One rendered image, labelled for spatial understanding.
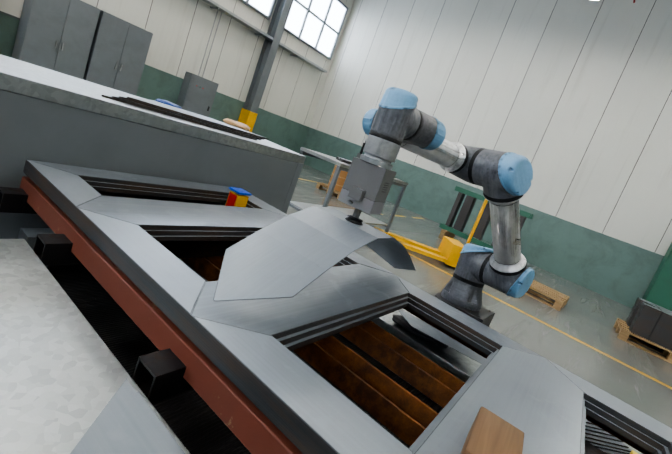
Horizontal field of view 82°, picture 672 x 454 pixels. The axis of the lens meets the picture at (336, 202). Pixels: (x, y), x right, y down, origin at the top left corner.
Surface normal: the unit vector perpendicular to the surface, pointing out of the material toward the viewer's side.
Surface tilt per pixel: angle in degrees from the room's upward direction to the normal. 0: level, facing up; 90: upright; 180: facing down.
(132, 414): 0
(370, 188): 90
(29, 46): 90
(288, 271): 30
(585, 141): 90
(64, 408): 0
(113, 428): 0
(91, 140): 90
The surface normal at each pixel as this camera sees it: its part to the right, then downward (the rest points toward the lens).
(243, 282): 0.01, -0.83
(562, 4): -0.56, -0.07
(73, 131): 0.76, 0.37
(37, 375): 0.34, -0.93
